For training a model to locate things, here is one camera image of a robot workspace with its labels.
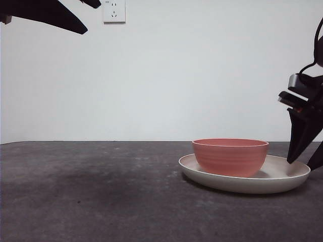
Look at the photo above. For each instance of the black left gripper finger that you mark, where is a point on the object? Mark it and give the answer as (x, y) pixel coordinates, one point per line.
(92, 2)
(45, 12)

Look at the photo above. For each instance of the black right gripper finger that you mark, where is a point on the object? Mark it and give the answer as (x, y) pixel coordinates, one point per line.
(300, 131)
(318, 161)

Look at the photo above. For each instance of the red ribbed bowl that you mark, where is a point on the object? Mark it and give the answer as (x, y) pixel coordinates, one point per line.
(230, 158)

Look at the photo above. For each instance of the white round plate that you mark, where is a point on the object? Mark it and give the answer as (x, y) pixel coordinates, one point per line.
(242, 185)

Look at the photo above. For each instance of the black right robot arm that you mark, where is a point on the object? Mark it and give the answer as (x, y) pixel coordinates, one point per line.
(320, 50)

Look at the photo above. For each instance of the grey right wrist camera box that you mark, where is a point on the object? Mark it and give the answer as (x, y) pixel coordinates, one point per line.
(294, 80)

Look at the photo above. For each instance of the white wall socket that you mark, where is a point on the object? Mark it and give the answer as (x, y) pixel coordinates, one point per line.
(114, 12)

